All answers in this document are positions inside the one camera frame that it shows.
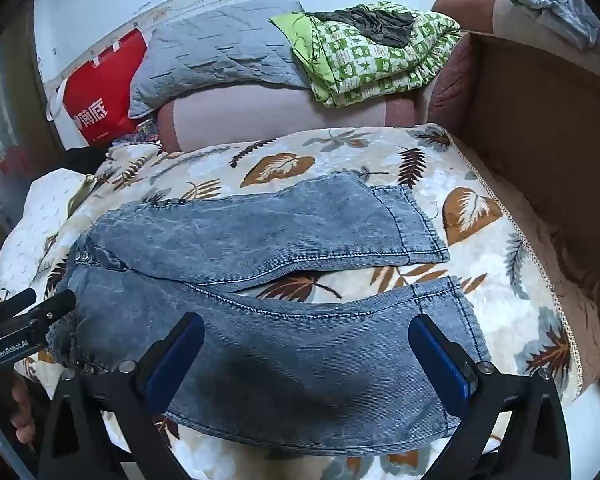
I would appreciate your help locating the leaf print blanket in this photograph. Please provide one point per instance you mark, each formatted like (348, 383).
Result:
(470, 200)

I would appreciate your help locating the light grey crumpled cloth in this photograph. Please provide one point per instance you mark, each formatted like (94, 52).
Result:
(560, 2)

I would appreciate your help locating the brown sofa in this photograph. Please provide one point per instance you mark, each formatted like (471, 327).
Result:
(530, 125)

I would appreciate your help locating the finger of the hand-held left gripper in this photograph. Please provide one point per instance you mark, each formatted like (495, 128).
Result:
(55, 306)
(15, 302)

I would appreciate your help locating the red shopping bag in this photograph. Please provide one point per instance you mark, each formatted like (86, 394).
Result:
(100, 90)

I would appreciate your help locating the green patterned quilt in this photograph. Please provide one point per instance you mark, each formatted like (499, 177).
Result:
(380, 55)

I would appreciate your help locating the black cloth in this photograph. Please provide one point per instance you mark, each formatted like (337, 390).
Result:
(82, 160)

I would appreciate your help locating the person's left hand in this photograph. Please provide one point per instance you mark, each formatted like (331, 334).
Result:
(24, 410)

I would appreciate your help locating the white speckled cloth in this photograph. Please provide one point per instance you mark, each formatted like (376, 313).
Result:
(35, 220)

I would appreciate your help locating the dark grey cloth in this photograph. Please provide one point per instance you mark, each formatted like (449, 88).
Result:
(380, 22)

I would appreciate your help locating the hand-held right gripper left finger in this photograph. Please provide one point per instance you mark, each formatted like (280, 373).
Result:
(176, 355)

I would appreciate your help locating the grey quilted pillow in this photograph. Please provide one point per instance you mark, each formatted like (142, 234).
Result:
(215, 50)

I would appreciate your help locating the wooden door with glass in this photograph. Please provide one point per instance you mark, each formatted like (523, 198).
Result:
(5, 130)

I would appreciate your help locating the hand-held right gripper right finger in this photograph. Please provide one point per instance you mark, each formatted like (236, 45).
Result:
(437, 357)

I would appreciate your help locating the blue denim pants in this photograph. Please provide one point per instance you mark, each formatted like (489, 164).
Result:
(290, 260)

